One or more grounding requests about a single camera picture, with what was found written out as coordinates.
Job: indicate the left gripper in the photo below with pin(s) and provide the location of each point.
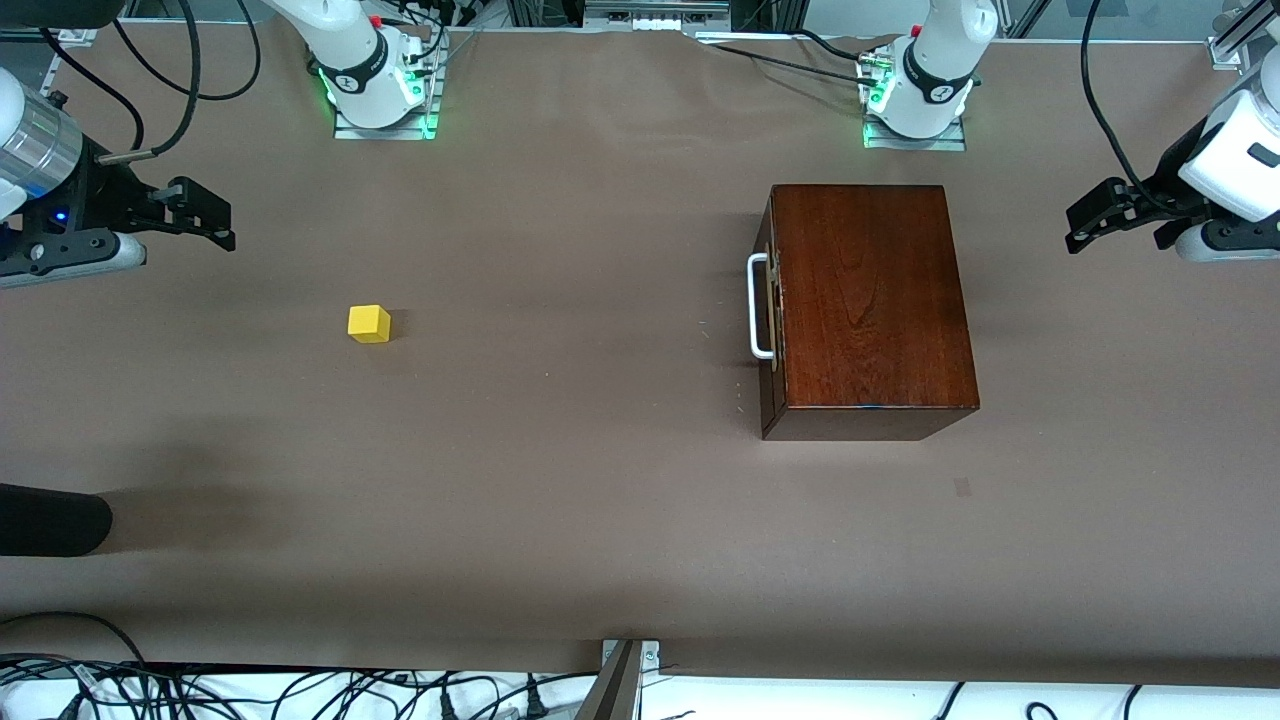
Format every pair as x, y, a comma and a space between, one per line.
1166, 186

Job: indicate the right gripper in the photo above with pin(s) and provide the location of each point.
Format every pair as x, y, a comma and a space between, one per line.
104, 192

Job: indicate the yellow block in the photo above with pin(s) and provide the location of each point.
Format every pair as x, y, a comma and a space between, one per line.
368, 324

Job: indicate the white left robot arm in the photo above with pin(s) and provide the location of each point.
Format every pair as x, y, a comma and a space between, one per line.
935, 60

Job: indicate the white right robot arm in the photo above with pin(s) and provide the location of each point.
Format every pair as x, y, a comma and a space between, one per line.
350, 50

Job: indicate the dark wooden drawer cabinet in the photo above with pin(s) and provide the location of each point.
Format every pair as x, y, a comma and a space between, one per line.
880, 300

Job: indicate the black rounded object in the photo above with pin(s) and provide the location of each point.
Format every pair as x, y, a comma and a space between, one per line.
50, 520

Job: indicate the brown table cover sheet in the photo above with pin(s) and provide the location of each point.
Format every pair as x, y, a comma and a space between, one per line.
500, 450

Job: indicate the grey device box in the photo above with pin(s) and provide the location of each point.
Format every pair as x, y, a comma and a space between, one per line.
655, 15

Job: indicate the aluminium frame bracket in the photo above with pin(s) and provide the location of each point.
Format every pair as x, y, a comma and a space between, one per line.
1228, 50

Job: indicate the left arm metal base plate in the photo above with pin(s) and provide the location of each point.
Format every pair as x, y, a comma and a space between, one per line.
915, 143

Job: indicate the aluminium frame rail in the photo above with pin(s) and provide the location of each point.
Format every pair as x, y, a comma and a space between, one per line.
70, 60

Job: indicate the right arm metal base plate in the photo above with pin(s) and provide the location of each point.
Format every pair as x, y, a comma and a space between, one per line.
435, 100

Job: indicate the small metal bracket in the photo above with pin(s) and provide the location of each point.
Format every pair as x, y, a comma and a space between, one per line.
650, 655

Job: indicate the dark metal post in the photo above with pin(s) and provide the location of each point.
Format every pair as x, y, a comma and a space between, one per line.
612, 695

